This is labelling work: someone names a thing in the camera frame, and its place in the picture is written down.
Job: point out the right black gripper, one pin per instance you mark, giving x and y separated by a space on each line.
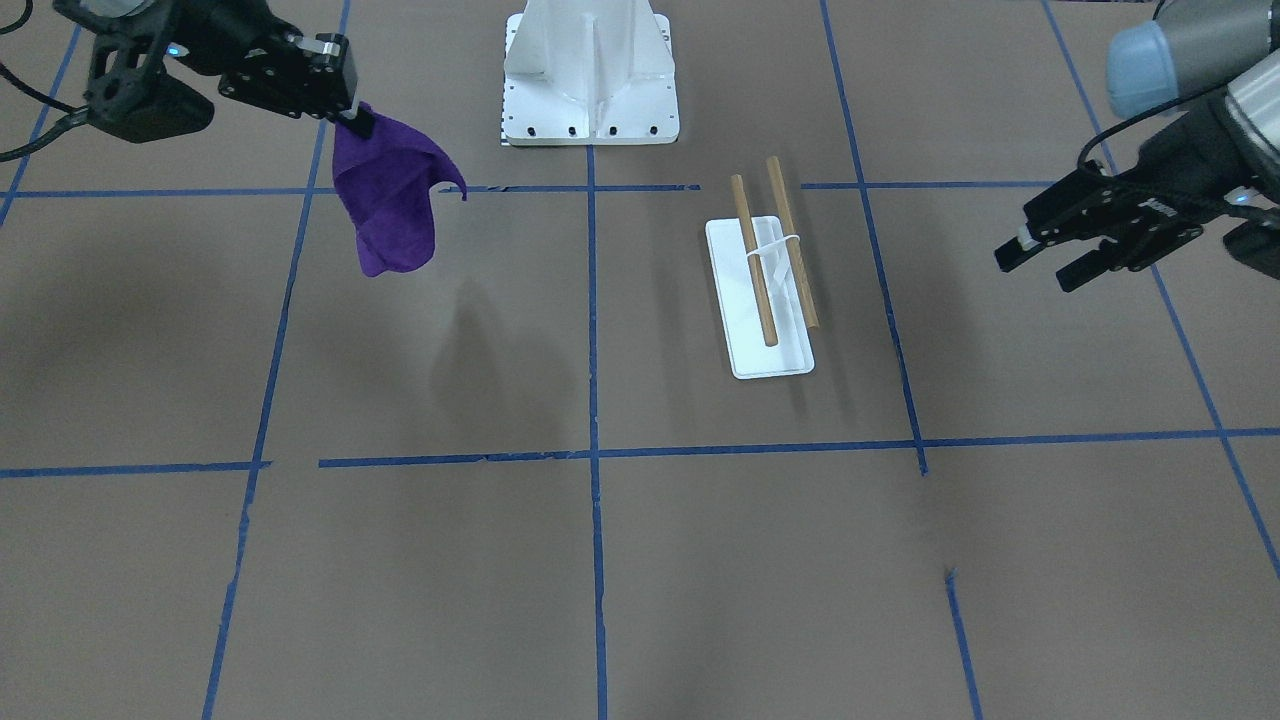
213 37

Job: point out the purple microfibre towel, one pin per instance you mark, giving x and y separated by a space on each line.
385 183

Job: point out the white towel rack base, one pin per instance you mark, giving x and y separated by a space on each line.
749 358

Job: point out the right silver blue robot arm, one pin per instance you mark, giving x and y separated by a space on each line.
126 18

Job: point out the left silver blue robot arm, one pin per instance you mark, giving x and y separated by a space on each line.
1215 62

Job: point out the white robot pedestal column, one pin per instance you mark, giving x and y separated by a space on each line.
589 73

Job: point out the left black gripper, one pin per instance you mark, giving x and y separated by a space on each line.
1192 160

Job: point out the lower wooden rack rod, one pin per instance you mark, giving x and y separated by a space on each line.
785 211

